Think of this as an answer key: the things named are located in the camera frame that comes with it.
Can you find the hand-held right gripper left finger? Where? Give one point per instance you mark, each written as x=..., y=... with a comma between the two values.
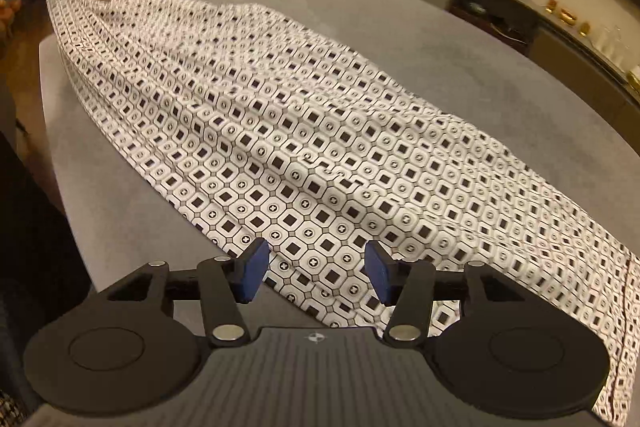
x=255, y=269

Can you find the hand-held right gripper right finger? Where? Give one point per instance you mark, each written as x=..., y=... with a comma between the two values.
x=377, y=272

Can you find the black and white patterned cloth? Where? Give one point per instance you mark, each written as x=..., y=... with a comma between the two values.
x=310, y=132

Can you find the person's left hand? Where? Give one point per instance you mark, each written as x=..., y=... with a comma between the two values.
x=6, y=14

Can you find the person's dark clothing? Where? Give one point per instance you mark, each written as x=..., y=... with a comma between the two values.
x=35, y=257

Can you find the long low sideboard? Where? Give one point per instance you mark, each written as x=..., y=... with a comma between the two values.
x=505, y=12

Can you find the golden ornaments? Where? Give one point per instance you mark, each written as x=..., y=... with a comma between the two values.
x=567, y=16

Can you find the clear drinking glasses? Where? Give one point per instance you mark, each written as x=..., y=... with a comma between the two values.
x=610, y=42

